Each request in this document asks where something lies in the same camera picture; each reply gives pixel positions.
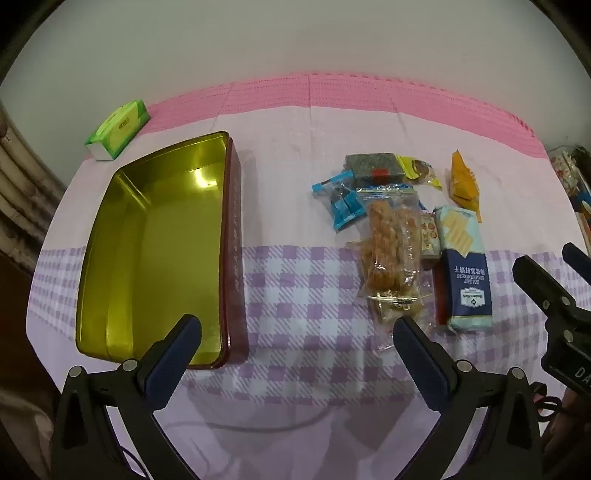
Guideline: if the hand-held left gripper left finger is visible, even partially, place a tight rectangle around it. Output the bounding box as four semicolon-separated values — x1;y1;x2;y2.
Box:
51;314;203;480

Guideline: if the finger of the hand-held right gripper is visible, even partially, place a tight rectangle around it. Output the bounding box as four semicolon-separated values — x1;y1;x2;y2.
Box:
513;256;578;320
562;242;591;273

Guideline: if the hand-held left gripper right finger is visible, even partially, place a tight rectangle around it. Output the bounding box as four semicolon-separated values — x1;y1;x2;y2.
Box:
392;315;543;480

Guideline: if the light blue cracker packet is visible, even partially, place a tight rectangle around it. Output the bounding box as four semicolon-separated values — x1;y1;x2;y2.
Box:
434;205;494;334

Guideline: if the maroon tin box gold inside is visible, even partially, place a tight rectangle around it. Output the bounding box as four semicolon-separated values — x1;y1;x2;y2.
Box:
75;131;250;370

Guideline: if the clear bag of fried twists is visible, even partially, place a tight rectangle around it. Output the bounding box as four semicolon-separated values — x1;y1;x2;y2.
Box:
346;184;437;352

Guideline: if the small red-dotted snack packet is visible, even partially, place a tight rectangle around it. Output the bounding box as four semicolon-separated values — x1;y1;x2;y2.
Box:
418;210;444;261

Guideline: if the orange snack packet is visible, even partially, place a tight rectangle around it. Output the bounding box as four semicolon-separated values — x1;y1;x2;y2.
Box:
447;150;483;223

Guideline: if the blue snack packet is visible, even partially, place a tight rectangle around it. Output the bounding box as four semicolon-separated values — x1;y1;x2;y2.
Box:
312;170;356;205
330;190;369;232

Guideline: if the yellow-edged clear round cake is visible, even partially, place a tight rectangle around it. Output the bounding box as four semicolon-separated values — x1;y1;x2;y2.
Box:
397;155;443;191

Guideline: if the grey snack packet red label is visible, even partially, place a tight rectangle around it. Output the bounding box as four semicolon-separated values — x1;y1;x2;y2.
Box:
344;152;407;190

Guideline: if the person's right forearm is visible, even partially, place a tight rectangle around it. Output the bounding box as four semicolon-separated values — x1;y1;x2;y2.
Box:
545;390;591;480

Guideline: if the pink and purple checked tablecloth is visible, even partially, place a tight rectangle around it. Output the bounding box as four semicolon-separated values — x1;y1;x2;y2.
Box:
25;71;591;480

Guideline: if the beige ribbed fixture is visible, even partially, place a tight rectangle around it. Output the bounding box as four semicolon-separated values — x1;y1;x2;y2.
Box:
0;104;68;264

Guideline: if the green tissue pack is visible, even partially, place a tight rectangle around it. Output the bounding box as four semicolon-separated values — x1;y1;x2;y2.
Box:
84;99;151;162

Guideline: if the black cable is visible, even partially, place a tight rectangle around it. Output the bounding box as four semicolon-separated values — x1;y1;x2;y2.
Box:
533;382;563;423

